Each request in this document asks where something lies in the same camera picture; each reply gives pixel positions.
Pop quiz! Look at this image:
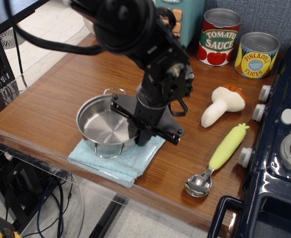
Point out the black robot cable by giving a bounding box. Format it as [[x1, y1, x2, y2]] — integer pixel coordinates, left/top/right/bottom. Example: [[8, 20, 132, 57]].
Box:
[[3, 0, 104, 56]]

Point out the plush toy mushroom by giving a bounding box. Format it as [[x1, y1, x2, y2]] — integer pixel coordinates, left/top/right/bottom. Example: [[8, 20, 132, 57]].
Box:
[[201, 84, 247, 128]]

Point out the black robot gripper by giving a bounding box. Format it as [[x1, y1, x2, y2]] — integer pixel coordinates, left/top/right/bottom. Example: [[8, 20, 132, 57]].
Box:
[[111, 85, 185, 146]]

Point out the clear acrylic table guard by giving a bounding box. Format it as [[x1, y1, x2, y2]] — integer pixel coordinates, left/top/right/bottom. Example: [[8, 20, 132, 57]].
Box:
[[0, 14, 212, 236]]

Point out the light blue folded cloth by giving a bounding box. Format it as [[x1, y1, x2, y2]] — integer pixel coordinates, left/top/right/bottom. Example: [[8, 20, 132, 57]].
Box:
[[68, 136, 165, 188]]

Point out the stainless steel pot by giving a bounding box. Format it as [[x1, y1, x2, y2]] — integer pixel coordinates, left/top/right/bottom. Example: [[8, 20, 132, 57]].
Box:
[[76, 88, 139, 159]]

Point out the pineapple slices can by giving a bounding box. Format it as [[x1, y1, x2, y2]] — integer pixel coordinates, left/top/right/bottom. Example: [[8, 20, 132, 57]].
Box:
[[234, 32, 281, 79]]

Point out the tomato sauce can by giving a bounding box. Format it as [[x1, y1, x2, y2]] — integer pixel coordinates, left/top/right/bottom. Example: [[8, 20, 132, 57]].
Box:
[[197, 8, 242, 66]]

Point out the spoon with green handle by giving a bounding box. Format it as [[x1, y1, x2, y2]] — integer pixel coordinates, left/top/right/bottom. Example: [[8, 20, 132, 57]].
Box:
[[185, 123, 250, 197]]

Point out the dark blue toy stove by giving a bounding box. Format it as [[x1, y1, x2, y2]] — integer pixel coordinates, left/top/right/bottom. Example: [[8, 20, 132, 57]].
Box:
[[208, 46, 291, 238]]

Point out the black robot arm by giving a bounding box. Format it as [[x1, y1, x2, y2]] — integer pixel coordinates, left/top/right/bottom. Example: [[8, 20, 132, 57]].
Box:
[[71, 0, 194, 145]]

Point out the black cable under table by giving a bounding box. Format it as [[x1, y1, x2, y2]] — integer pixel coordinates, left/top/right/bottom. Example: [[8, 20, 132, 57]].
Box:
[[22, 173, 73, 238]]

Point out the blue cable under table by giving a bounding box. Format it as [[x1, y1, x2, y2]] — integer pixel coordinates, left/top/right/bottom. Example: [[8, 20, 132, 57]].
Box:
[[37, 176, 64, 238]]

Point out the toy microwave teal and orange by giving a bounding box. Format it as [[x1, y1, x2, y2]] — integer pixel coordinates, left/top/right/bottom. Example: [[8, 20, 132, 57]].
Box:
[[82, 0, 206, 49]]

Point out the black table leg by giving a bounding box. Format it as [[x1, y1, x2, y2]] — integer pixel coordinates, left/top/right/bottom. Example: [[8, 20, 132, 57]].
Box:
[[89, 193, 129, 238]]

